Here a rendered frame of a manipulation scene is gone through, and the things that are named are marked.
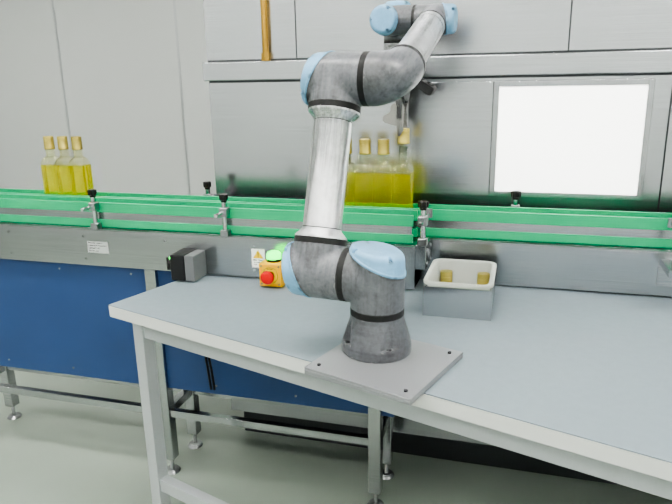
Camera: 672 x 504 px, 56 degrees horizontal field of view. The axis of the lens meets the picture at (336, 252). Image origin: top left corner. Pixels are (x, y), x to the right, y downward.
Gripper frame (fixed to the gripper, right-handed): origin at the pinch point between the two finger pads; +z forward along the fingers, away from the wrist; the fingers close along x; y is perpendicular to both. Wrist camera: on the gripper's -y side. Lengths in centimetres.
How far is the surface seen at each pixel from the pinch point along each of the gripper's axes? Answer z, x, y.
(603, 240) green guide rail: 29, 0, -57
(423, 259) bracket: 33.9, 14.8, -10.2
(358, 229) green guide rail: 26.8, 14.2, 9.1
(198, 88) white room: -7, -291, 255
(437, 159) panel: 9.6, -12.6, -7.6
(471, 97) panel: -9.0, -13.4, -17.2
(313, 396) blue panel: 82, 16, 24
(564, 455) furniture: 50, 74, -50
